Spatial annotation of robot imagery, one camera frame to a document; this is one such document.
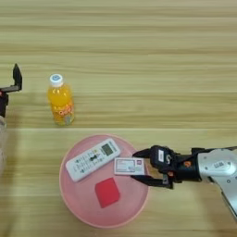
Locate white remote control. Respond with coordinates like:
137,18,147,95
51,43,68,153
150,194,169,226
65,138,122,183

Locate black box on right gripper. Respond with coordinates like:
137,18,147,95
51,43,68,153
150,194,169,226
149,145,178,174

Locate white and red card box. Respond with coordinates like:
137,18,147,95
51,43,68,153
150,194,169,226
113,156,146,177

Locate red cube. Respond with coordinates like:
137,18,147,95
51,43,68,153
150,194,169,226
94,177,121,209

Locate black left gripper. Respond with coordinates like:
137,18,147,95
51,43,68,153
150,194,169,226
0,63,23,119

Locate orange juice bottle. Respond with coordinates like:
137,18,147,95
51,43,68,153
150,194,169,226
46,73,75,127

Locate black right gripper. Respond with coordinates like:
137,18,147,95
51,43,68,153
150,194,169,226
131,147,202,190

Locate pink round plate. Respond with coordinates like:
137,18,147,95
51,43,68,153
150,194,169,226
58,133,150,230

